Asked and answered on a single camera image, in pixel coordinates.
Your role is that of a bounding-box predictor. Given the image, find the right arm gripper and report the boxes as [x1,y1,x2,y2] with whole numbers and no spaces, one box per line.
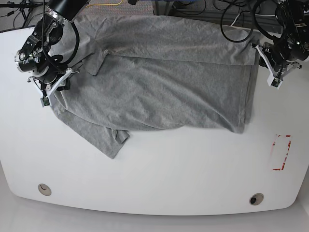
[27,68,79,99]

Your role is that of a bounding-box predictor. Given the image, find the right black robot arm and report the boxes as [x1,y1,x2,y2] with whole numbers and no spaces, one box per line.
[15,0,89,100]

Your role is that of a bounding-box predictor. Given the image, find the yellow cable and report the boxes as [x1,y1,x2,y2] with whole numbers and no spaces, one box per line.
[84,0,124,8]

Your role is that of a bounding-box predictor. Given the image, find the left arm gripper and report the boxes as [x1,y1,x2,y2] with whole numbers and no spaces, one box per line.
[252,42,302,81]

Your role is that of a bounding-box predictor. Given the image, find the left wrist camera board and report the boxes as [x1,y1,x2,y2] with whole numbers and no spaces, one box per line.
[267,75,283,89]

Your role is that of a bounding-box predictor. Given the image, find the grey HUGO T-shirt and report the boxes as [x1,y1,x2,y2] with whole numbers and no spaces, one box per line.
[52,15,260,158]

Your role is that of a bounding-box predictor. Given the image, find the black tripod stand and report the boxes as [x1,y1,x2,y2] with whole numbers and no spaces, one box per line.
[0,0,43,31]

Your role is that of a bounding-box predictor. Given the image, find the right table cable grommet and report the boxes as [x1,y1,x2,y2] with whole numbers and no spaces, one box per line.
[249,193,264,206]

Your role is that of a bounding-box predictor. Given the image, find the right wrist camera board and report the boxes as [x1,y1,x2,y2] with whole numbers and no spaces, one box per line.
[40,97,51,107]

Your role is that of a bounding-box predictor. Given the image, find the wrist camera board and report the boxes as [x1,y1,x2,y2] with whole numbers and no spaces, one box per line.
[40,97,51,107]
[267,75,283,89]

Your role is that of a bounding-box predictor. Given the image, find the table cable grommet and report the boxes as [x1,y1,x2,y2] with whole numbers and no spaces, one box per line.
[249,193,264,206]
[38,184,52,196]

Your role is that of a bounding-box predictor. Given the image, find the left table cable grommet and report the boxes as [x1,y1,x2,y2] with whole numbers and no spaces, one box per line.
[38,184,52,196]

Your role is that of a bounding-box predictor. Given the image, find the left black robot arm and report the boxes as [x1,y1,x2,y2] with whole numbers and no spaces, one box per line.
[220,0,309,88]

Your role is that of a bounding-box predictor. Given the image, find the aluminium frame rail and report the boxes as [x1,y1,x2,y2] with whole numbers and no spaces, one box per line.
[151,0,174,16]

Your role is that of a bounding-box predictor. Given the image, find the red tape rectangle marking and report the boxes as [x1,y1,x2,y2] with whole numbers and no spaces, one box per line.
[270,134,292,171]

